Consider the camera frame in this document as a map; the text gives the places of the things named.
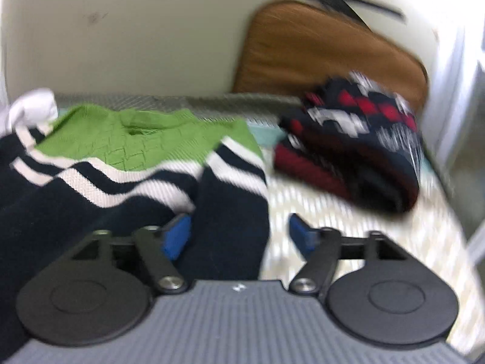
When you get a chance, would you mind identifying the green navy white striped sweater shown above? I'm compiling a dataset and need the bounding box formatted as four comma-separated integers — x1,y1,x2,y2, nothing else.
1,104,270,359

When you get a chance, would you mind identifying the navy red patterned folded sweater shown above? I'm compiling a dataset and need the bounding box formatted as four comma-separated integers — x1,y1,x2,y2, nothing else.
274,72,422,214

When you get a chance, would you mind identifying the patterned bed sheet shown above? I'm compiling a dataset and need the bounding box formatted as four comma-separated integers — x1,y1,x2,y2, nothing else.
56,94,484,355

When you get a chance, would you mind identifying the white garment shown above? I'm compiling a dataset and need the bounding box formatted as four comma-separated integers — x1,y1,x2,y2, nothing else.
1,88,59,137

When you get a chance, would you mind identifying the brown seat cushion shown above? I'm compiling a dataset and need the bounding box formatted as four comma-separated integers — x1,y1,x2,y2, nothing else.
232,0,428,112

